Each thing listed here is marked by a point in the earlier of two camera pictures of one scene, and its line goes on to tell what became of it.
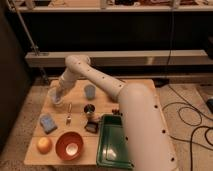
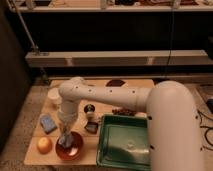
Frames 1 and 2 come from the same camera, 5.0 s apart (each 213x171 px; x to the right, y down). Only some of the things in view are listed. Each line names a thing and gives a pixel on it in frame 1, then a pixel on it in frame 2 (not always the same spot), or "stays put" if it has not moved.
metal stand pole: (14, 7) stays put
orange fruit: (44, 145) stays put
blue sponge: (47, 123) stays put
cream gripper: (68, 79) -> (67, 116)
